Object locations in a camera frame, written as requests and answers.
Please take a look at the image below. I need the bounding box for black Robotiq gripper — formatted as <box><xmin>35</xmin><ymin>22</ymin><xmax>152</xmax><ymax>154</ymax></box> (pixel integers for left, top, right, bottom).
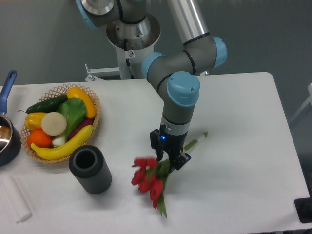
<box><xmin>150</xmin><ymin>129</ymin><xmax>192</xmax><ymax>173</ymax></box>

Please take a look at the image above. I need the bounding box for red tulip bouquet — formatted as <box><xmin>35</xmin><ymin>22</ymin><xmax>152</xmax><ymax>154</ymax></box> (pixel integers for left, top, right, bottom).
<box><xmin>131</xmin><ymin>157</ymin><xmax>172</xmax><ymax>217</ymax></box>

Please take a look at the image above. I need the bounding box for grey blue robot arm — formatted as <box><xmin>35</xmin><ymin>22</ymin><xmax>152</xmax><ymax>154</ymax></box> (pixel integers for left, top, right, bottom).
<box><xmin>76</xmin><ymin>0</ymin><xmax>227</xmax><ymax>171</ymax></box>

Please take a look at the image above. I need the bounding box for dark grey ribbed vase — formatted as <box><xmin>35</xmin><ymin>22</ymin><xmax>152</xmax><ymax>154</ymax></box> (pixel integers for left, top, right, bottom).
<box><xmin>69</xmin><ymin>145</ymin><xmax>112</xmax><ymax>194</ymax></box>

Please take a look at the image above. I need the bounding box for purple eggplant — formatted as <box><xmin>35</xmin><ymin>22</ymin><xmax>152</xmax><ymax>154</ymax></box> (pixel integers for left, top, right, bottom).
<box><xmin>68</xmin><ymin>118</ymin><xmax>94</xmax><ymax>140</ymax></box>

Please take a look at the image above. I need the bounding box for yellow banana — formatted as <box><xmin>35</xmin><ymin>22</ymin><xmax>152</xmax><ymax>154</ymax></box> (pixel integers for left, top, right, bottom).
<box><xmin>31</xmin><ymin>125</ymin><xmax>93</xmax><ymax>160</ymax></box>

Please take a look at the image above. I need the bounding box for green leafy cabbage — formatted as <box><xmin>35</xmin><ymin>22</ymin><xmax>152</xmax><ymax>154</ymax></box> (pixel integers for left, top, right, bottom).
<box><xmin>52</xmin><ymin>97</ymin><xmax>86</xmax><ymax>148</ymax></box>

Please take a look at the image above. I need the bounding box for yellow squash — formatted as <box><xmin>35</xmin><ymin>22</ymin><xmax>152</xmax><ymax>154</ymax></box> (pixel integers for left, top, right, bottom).
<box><xmin>67</xmin><ymin>87</ymin><xmax>96</xmax><ymax>118</ymax></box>

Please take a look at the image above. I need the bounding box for beige round onion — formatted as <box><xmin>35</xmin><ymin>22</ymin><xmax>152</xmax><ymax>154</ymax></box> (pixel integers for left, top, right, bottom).
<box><xmin>41</xmin><ymin>112</ymin><xmax>67</xmax><ymax>136</ymax></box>

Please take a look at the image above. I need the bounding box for green cucumber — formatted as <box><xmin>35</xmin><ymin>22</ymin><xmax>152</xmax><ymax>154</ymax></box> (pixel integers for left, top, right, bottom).
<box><xmin>19</xmin><ymin>95</ymin><xmax>68</xmax><ymax>114</ymax></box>

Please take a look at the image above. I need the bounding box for orange fruit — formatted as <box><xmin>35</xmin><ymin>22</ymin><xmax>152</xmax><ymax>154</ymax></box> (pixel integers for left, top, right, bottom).
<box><xmin>27</xmin><ymin>129</ymin><xmax>52</xmax><ymax>148</ymax></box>

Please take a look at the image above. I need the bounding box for yellow bell pepper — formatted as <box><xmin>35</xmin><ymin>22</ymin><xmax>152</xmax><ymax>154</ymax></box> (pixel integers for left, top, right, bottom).
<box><xmin>24</xmin><ymin>112</ymin><xmax>47</xmax><ymax>131</ymax></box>

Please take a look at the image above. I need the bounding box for black device at edge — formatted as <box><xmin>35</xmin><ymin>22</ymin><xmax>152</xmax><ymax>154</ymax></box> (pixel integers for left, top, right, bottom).
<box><xmin>294</xmin><ymin>197</ymin><xmax>312</xmax><ymax>223</ymax></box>

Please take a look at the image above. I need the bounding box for white folded cloth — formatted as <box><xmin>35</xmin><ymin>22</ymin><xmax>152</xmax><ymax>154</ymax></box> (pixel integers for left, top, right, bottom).
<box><xmin>1</xmin><ymin>175</ymin><xmax>32</xmax><ymax>223</ymax></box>

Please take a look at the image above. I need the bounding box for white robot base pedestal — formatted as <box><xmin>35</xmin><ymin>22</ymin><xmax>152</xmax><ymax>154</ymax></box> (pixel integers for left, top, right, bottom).
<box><xmin>85</xmin><ymin>44</ymin><xmax>155</xmax><ymax>81</ymax></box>

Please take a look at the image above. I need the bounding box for white frame at right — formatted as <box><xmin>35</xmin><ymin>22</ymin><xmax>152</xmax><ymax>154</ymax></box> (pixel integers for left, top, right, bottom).
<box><xmin>289</xmin><ymin>83</ymin><xmax>312</xmax><ymax>128</ymax></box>

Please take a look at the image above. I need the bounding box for blue handled dark saucepan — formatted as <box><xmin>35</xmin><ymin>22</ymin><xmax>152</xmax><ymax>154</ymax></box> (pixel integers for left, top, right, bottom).
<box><xmin>0</xmin><ymin>70</ymin><xmax>21</xmax><ymax>167</ymax></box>

